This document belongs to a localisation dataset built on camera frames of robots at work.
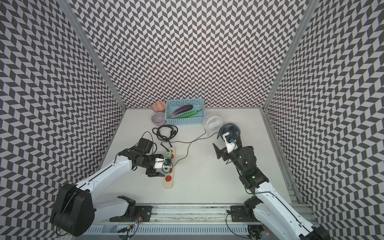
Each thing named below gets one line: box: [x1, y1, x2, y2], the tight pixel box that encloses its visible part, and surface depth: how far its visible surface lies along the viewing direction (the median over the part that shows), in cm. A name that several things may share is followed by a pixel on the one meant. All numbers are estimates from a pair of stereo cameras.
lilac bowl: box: [151, 112, 166, 126], surface depth 110 cm
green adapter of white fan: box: [166, 150, 172, 159], surface depth 88 cm
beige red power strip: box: [164, 147, 176, 189], surface depth 83 cm
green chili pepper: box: [174, 109, 202, 119], surface depth 111 cm
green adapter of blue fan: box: [164, 158, 172, 167], surface depth 71 cm
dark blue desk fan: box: [217, 122, 241, 141], surface depth 96 cm
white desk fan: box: [203, 112, 225, 136], surface depth 100 cm
